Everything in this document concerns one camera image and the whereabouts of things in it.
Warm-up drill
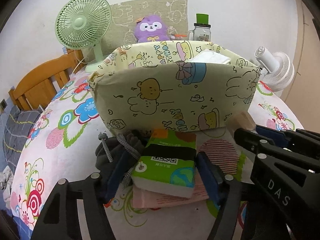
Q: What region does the wooden bed headboard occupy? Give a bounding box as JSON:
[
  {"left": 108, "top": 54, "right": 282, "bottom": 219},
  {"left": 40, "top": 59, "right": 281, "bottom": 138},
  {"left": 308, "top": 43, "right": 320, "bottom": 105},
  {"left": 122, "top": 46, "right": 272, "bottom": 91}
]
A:
[{"left": 9, "top": 49, "right": 84, "bottom": 111}]

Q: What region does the yellow cartoon storage box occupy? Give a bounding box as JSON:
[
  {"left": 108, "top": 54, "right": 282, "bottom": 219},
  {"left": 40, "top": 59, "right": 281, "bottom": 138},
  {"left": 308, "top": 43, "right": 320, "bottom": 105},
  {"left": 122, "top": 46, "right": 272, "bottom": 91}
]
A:
[{"left": 88, "top": 41, "right": 260, "bottom": 133}]

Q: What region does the green cartoon board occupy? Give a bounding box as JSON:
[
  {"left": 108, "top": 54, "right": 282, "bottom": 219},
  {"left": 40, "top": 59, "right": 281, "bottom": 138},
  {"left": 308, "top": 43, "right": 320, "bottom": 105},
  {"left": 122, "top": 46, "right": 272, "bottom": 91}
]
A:
[{"left": 101, "top": 0, "right": 188, "bottom": 56}]

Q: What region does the purple plush toy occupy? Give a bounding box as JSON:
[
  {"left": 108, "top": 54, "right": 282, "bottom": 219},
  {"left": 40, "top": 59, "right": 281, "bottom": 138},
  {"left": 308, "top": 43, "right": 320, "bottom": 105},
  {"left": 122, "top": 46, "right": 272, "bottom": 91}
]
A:
[{"left": 134, "top": 15, "right": 170, "bottom": 43}]

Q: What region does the beige wardrobe door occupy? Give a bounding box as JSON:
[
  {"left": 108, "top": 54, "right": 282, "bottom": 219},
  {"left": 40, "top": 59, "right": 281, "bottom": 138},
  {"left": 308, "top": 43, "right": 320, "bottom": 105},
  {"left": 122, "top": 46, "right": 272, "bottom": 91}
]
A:
[{"left": 281, "top": 0, "right": 319, "bottom": 132}]

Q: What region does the cotton swab jar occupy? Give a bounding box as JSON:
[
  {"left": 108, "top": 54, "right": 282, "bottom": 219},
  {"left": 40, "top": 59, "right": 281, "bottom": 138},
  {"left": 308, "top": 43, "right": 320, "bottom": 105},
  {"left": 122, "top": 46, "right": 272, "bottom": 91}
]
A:
[{"left": 170, "top": 34, "right": 188, "bottom": 41}]

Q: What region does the grey drawstring pouch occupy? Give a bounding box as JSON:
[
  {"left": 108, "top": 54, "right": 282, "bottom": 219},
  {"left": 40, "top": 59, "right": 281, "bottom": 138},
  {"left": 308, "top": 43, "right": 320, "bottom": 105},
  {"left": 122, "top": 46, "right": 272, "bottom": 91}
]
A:
[{"left": 95, "top": 130, "right": 148, "bottom": 190}]

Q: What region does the pink packet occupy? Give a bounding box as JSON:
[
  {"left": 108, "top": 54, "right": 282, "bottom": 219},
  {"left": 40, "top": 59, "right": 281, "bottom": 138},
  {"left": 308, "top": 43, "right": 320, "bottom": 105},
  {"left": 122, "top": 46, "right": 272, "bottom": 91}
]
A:
[{"left": 132, "top": 170, "right": 209, "bottom": 209}]

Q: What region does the white standing fan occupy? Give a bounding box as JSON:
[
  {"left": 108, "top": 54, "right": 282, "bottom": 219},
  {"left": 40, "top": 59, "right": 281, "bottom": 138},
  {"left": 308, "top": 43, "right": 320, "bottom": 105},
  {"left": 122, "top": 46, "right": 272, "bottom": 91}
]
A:
[{"left": 254, "top": 46, "right": 295, "bottom": 92}]

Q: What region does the floral tablecloth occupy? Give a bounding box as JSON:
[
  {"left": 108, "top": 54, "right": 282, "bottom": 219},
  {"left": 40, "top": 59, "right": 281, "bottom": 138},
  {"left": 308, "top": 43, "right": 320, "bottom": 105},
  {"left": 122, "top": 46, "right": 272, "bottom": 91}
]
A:
[{"left": 10, "top": 72, "right": 303, "bottom": 239}]

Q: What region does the glass jar green lid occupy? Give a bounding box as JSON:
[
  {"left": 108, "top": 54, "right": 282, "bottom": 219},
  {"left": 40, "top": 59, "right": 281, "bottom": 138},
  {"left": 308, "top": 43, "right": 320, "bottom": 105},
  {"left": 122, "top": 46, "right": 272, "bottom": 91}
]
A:
[{"left": 188, "top": 13, "right": 212, "bottom": 42}]

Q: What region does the white towel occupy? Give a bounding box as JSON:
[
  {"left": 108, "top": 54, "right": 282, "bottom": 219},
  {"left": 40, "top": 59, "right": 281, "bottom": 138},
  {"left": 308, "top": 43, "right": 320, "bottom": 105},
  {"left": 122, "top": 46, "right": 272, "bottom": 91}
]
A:
[{"left": 189, "top": 49, "right": 231, "bottom": 64}]

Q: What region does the grey plaid bedding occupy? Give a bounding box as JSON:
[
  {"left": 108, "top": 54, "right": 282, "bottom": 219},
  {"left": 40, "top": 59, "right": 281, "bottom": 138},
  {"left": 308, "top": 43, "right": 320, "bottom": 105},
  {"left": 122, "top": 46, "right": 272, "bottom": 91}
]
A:
[{"left": 2, "top": 106, "right": 40, "bottom": 172}]

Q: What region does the green desk fan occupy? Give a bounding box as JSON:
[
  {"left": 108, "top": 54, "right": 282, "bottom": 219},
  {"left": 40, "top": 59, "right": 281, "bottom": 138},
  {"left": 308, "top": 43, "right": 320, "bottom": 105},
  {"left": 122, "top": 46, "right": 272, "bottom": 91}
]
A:
[{"left": 55, "top": 0, "right": 112, "bottom": 73}]

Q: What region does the green tissue pack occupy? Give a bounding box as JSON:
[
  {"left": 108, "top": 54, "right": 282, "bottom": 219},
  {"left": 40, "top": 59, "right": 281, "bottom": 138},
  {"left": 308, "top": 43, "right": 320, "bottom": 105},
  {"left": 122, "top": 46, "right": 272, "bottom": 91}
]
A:
[{"left": 131, "top": 129, "right": 196, "bottom": 198}]

